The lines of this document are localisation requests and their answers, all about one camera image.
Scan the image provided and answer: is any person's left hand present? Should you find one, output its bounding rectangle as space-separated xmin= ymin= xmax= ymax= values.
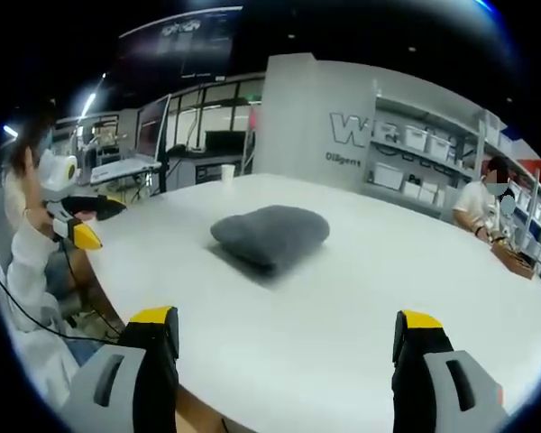
xmin=24 ymin=200 xmax=56 ymax=236

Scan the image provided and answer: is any hanging overhead screen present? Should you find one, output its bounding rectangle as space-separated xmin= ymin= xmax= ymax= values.
xmin=115 ymin=5 xmax=245 ymax=80

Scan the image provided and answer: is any person's leg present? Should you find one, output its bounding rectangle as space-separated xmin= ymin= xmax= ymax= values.
xmin=43 ymin=248 xmax=101 ymax=302

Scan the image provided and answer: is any grey towel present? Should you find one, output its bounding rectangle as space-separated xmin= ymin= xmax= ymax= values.
xmin=209 ymin=204 xmax=331 ymax=277

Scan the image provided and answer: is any person's head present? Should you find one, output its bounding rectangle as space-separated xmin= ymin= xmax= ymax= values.
xmin=2 ymin=106 xmax=58 ymax=190

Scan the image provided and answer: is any grey metal shelving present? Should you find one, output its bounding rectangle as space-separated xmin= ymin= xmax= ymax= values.
xmin=363 ymin=92 xmax=541 ymax=294

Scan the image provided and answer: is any black monitor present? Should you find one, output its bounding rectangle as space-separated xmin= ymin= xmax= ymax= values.
xmin=204 ymin=129 xmax=248 ymax=153

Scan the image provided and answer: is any wooden box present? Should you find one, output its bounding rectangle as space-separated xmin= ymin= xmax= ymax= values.
xmin=490 ymin=239 xmax=536 ymax=281

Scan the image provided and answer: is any grey lettered pillar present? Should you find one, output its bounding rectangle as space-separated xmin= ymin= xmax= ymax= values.
xmin=251 ymin=52 xmax=379 ymax=196

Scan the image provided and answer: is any white side table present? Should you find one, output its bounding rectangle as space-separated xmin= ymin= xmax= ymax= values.
xmin=88 ymin=158 xmax=164 ymax=187

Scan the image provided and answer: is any person's white-clothed torso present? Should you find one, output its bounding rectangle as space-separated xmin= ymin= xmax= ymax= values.
xmin=0 ymin=288 xmax=83 ymax=410

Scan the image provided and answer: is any black cable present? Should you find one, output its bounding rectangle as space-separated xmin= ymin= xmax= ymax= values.
xmin=0 ymin=270 xmax=124 ymax=342

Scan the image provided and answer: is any large standing display screen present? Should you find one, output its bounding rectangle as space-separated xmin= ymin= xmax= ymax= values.
xmin=136 ymin=95 xmax=171 ymax=162

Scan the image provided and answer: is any row of white storage bins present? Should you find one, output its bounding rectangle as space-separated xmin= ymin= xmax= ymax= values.
xmin=371 ymin=122 xmax=541 ymax=253

